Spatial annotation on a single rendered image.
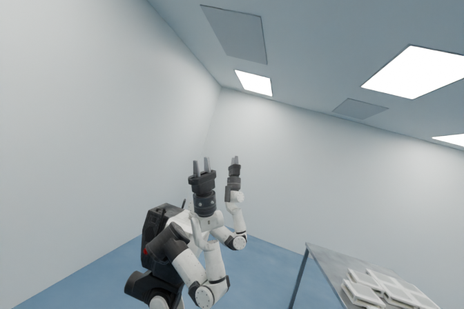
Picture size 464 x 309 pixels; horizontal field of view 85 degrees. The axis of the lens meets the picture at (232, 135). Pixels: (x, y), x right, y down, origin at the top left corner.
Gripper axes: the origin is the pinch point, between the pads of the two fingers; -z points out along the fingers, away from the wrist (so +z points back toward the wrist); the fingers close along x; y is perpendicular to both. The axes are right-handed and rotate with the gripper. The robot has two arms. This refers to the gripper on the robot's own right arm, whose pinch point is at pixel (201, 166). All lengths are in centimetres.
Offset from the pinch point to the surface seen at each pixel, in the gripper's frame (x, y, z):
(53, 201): -19, -177, 56
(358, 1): 126, 16, -77
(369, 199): 456, -54, 205
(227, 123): 340, -316, 49
